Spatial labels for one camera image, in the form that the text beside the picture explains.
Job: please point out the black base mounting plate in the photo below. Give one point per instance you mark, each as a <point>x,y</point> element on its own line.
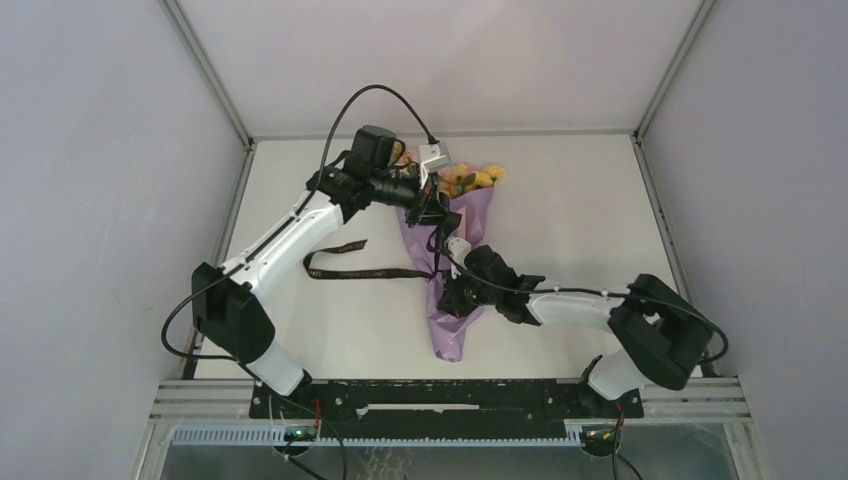
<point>484,407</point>

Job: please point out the white slotted cable duct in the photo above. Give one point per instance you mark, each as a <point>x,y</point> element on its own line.
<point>257,435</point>

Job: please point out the pink wrapping paper sheet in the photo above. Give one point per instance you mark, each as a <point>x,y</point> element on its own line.
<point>447,333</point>

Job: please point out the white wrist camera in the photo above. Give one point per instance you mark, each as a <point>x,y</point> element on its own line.
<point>457,249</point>
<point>432,158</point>

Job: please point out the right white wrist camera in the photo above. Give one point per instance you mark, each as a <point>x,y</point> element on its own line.
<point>457,249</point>

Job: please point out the aluminium frame rail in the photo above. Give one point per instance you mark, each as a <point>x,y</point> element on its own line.
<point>703,400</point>

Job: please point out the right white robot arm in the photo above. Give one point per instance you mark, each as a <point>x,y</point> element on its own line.
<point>662,337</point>

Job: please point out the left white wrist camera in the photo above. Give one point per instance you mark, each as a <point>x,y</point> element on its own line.
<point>432,158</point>

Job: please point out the yellow rose stem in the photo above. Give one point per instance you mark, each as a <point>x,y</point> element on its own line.
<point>460,179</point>

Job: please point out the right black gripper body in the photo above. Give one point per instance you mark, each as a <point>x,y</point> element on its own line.
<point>466,295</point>

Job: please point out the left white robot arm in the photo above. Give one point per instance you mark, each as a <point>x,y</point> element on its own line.
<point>228,300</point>

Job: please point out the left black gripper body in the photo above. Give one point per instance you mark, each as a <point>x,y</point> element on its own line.
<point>405,192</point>

